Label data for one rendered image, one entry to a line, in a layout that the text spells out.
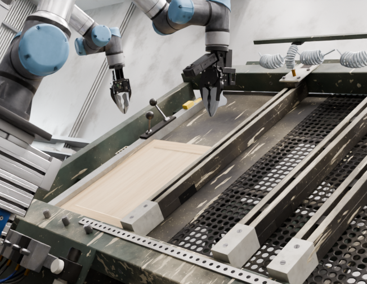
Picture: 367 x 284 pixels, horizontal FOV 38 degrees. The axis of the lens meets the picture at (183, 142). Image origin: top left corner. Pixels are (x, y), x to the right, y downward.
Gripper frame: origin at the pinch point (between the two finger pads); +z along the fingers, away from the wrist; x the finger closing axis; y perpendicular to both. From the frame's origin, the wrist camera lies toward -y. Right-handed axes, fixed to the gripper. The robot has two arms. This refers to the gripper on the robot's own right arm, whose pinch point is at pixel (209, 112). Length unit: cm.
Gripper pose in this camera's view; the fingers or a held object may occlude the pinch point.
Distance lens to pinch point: 163.8
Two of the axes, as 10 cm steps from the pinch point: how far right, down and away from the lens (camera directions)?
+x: -6.6, -0.7, 7.4
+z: -0.3, 10.0, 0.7
